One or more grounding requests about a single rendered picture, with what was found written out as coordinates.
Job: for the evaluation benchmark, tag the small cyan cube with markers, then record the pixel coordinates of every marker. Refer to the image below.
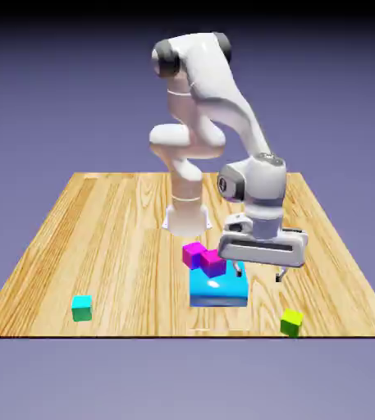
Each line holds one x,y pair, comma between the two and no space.
82,307

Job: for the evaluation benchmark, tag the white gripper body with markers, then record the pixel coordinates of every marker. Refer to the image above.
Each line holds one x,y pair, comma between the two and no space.
259,250

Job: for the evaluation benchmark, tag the small magenta cube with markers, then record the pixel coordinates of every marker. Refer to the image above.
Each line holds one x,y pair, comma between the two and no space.
212,262
192,254

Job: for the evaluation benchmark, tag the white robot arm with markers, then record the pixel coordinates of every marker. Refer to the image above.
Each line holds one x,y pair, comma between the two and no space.
213,98

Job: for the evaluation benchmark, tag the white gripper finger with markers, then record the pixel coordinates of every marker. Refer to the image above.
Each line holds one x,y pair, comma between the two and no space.
238,269
280,274

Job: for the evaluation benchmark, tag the small yellow-green cube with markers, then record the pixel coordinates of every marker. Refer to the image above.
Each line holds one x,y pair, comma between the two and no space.
291,322

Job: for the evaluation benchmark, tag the large blue box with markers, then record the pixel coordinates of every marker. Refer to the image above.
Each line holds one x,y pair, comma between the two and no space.
218,288

